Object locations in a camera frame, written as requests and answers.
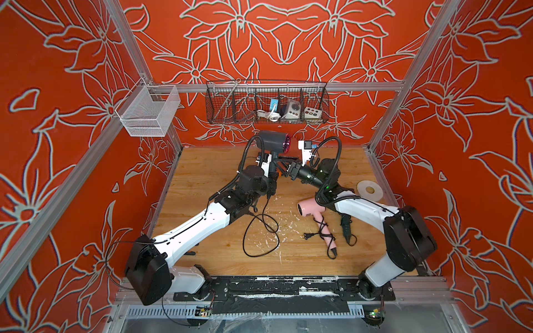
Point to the dark green hair dryer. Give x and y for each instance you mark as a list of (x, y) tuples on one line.
[(346, 229)]

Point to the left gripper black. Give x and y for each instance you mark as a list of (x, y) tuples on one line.
[(272, 182)]

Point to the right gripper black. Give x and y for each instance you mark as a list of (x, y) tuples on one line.
[(295, 171)]

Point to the black wire wall basket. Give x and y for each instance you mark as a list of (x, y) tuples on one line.
[(246, 101)]

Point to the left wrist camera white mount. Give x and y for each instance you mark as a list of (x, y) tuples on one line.
[(265, 162)]

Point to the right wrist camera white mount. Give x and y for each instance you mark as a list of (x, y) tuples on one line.
[(309, 152)]

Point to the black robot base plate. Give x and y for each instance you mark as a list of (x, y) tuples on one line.
[(306, 295)]

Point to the white power strip cube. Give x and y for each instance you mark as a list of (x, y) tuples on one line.
[(312, 115)]

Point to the black hair dryer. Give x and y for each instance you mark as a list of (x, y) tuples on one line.
[(273, 142)]

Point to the white tape roll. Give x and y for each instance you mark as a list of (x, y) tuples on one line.
[(370, 190)]

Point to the pink hair dryer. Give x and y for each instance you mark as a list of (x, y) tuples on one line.
[(318, 220)]

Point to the clear acrylic wall bin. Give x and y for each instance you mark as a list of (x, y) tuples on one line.
[(147, 112)]

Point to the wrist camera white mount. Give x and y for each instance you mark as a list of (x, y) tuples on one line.
[(265, 162), (309, 152)]

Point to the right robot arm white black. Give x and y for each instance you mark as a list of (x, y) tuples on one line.
[(407, 237)]

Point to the blue white small box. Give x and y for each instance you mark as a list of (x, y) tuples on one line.
[(273, 106)]

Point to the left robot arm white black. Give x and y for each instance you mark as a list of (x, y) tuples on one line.
[(150, 267)]

